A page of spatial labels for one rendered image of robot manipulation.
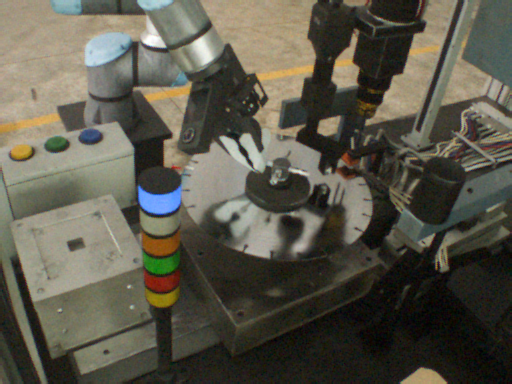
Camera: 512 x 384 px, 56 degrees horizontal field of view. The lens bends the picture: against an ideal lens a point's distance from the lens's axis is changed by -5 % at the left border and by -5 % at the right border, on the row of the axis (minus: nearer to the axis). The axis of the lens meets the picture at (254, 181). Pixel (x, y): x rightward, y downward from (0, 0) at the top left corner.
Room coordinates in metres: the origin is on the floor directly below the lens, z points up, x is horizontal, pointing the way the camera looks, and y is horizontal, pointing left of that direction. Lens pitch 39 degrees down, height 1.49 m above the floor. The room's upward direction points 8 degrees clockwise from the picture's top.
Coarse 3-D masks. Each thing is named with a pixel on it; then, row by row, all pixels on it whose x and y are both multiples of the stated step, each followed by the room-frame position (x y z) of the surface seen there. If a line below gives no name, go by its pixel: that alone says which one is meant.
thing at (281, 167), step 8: (288, 152) 0.70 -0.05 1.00; (280, 160) 0.67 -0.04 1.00; (288, 160) 0.67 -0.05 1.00; (272, 168) 0.66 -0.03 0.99; (280, 168) 0.65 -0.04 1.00; (288, 168) 0.66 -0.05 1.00; (296, 168) 0.66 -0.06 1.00; (272, 176) 0.63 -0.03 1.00; (280, 176) 0.65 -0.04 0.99; (272, 184) 0.62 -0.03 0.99
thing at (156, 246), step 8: (144, 232) 0.38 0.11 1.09; (176, 232) 0.39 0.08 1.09; (144, 240) 0.38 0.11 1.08; (152, 240) 0.38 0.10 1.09; (160, 240) 0.38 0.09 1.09; (168, 240) 0.38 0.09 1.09; (176, 240) 0.39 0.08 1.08; (144, 248) 0.38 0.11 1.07; (152, 248) 0.38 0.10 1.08; (160, 248) 0.38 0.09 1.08; (168, 248) 0.38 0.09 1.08; (176, 248) 0.39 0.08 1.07; (160, 256) 0.37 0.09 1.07
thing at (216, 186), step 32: (192, 160) 0.71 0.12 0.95; (224, 160) 0.72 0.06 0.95; (192, 192) 0.62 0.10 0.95; (224, 192) 0.64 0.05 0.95; (320, 192) 0.67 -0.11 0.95; (352, 192) 0.68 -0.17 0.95; (224, 224) 0.56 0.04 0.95; (256, 224) 0.57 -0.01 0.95; (288, 224) 0.58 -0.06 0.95; (320, 224) 0.59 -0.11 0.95; (352, 224) 0.60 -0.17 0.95; (256, 256) 0.50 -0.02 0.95; (288, 256) 0.51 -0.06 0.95; (320, 256) 0.52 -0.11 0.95
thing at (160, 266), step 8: (144, 256) 0.38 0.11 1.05; (152, 256) 0.38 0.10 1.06; (168, 256) 0.38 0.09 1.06; (176, 256) 0.39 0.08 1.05; (144, 264) 0.38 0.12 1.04; (152, 264) 0.38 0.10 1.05; (160, 264) 0.38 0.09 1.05; (168, 264) 0.38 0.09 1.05; (176, 264) 0.39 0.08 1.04; (152, 272) 0.38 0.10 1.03; (160, 272) 0.38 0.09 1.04; (168, 272) 0.38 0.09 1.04
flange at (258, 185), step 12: (252, 180) 0.67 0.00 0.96; (264, 180) 0.67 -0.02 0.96; (288, 180) 0.66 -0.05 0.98; (300, 180) 0.68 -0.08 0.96; (252, 192) 0.63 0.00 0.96; (264, 192) 0.64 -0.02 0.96; (276, 192) 0.64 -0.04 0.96; (288, 192) 0.64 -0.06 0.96; (300, 192) 0.65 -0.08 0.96; (264, 204) 0.62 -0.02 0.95; (276, 204) 0.61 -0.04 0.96; (288, 204) 0.62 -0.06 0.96; (300, 204) 0.63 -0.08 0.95
